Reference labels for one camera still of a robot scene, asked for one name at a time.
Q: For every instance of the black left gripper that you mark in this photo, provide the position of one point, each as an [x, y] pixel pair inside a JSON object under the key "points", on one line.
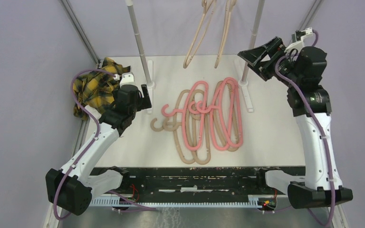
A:
{"points": [[143, 102]]}

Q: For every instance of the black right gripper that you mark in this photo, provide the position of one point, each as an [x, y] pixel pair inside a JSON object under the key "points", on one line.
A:
{"points": [[255, 55]]}

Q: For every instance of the beige hanger hung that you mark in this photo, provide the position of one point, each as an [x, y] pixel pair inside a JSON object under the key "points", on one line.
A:
{"points": [[208, 8], [230, 4]]}

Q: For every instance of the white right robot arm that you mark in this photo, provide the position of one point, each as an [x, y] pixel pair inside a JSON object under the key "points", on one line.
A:
{"points": [[321, 186]]}

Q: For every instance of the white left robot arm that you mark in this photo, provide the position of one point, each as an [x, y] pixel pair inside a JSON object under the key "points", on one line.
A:
{"points": [[72, 187]]}

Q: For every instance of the left white rack foot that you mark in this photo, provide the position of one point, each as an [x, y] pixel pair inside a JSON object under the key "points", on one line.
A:
{"points": [[149, 88]]}

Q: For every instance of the white rack foot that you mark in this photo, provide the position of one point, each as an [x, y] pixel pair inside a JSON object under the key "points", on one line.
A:
{"points": [[239, 66], [149, 88]]}

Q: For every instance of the right white rack foot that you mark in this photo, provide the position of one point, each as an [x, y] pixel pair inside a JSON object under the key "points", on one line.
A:
{"points": [[239, 66]]}

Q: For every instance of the pink hanger left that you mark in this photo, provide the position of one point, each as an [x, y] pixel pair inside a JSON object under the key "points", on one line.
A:
{"points": [[191, 106]]}

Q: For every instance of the pink hanger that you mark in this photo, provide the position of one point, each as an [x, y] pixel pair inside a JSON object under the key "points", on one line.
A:
{"points": [[191, 106], [225, 117]]}

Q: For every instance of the beige hanger with left hook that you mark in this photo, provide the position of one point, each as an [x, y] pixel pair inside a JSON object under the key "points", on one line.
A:
{"points": [[182, 151]]}

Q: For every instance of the right grey rack pole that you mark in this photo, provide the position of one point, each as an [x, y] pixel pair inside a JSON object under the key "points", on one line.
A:
{"points": [[253, 37]]}

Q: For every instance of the grey rack pole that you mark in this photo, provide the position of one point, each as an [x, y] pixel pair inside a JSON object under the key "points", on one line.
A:
{"points": [[130, 7], [253, 37]]}

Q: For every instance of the yellow plaid shirt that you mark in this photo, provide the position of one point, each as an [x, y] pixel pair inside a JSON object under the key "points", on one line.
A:
{"points": [[95, 88]]}

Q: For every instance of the pink hanger right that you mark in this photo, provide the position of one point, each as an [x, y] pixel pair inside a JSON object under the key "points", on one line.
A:
{"points": [[225, 117]]}

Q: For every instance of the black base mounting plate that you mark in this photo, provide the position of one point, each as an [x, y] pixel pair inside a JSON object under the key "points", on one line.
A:
{"points": [[199, 184]]}

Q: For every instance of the left grey rack pole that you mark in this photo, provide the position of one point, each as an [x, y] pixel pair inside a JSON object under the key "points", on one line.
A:
{"points": [[130, 7]]}

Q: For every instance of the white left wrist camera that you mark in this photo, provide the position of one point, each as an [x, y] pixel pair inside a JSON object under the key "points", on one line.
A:
{"points": [[125, 79]]}

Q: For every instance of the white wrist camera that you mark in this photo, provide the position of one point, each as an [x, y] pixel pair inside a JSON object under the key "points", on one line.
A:
{"points": [[125, 79], [297, 39]]}

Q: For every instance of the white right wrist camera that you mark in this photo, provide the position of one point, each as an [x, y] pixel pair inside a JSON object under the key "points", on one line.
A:
{"points": [[297, 39]]}

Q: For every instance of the white slotted cable duct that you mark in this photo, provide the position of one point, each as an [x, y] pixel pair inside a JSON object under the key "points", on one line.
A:
{"points": [[115, 201]]}

